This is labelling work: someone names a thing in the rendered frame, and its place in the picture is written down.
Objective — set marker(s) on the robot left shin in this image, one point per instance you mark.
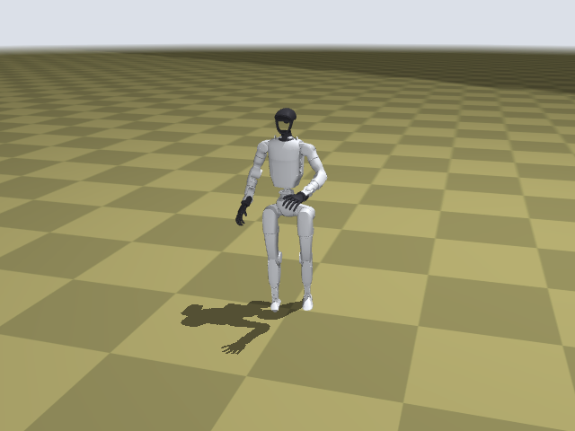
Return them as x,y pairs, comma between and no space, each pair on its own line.
307,275

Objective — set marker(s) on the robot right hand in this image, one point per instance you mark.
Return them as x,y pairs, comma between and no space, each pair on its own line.
242,209

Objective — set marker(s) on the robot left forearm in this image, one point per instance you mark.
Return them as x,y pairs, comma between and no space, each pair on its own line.
315,184

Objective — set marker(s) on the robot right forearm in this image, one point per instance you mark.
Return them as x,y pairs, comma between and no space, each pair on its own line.
250,186

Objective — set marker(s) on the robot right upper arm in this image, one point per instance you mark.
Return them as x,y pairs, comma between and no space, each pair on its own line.
259,158

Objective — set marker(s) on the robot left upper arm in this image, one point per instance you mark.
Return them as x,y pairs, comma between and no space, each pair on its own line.
309,151

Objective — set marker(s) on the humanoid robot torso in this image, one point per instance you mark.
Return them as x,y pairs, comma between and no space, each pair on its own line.
286,169

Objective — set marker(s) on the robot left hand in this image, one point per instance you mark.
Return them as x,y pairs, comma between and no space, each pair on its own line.
297,198

